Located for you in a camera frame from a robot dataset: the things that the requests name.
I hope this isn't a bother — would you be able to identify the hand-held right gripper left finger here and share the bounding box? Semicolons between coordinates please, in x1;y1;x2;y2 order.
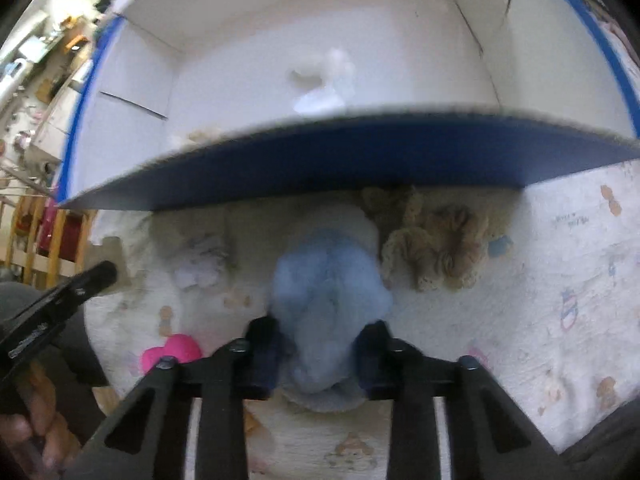
64;316;282;480

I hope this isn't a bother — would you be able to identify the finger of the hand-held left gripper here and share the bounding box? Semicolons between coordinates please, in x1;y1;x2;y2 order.
47;260;119;313

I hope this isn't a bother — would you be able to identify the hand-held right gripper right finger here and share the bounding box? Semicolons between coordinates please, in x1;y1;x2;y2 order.
352;319;577;480

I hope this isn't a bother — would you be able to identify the light blue plush toy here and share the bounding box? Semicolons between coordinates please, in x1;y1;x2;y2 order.
270;204;396;414

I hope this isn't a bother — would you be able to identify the blue and white cardboard box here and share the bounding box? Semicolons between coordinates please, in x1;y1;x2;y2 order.
52;0;640;212

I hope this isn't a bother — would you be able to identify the pink soft toy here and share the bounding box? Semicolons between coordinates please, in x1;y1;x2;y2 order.
140;333;204;376

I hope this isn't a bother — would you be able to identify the person's left hand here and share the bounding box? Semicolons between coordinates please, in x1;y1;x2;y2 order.
0;360;83;480

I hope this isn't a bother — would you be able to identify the red bag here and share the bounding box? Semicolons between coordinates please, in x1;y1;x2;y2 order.
38;198;85;262

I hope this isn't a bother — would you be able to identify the white lavender plush toy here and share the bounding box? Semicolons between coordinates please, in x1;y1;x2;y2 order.
172;238;237;292

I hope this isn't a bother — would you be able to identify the beige knitted plush toy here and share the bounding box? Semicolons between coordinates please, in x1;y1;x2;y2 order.
361;185;492;294

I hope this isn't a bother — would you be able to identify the small tan plush toy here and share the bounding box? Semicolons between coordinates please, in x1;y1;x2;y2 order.
169;127;227;152

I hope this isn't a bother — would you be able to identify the printed blanket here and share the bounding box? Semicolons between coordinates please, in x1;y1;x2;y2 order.
84;160;640;480

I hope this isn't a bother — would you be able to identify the cluttered desk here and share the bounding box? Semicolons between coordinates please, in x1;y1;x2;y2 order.
0;0;108;111

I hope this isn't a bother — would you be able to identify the wooden rail rack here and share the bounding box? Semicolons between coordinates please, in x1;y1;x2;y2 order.
0;194;97;287

